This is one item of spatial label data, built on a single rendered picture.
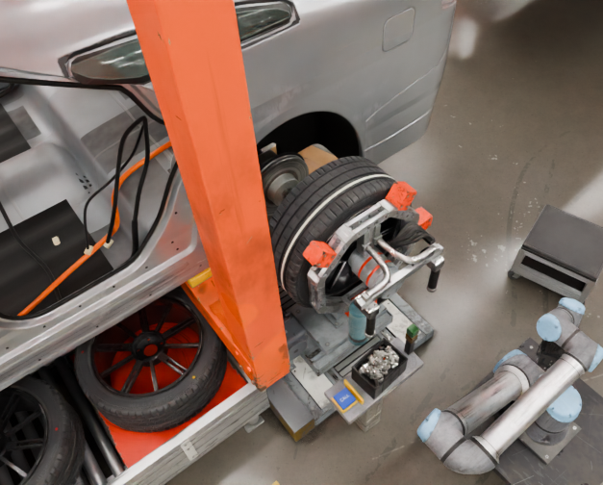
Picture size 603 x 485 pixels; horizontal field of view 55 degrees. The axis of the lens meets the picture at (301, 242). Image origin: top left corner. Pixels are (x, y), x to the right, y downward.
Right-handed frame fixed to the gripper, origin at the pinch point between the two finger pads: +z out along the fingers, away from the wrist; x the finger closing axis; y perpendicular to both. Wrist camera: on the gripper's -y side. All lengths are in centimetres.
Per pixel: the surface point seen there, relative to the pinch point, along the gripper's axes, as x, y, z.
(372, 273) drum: 3, 76, -30
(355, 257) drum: -3, 85, -32
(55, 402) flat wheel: 49, 193, 42
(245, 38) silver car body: 17, 131, -112
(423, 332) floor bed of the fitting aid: -58, 49, 30
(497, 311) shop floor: -86, 12, 23
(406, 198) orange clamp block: -5, 70, -61
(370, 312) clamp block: 23, 72, -25
